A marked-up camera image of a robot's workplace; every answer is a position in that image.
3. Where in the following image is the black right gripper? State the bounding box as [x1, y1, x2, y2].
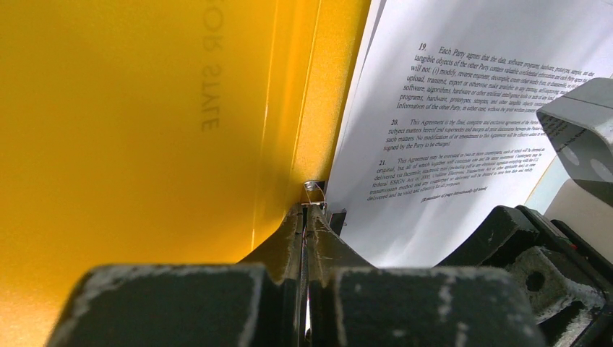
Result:
[440, 205, 612, 346]

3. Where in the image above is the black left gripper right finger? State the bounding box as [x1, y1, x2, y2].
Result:
[306, 206, 546, 346]

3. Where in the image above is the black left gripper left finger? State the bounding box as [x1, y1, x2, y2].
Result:
[47, 205, 305, 346]

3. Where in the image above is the metal folder clip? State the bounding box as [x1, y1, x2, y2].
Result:
[301, 180, 347, 236]

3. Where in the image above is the white text paper sheet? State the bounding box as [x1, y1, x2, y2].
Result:
[326, 1, 612, 267]

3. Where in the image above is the yellow plastic folder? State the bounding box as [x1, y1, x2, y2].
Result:
[1, 1, 370, 346]

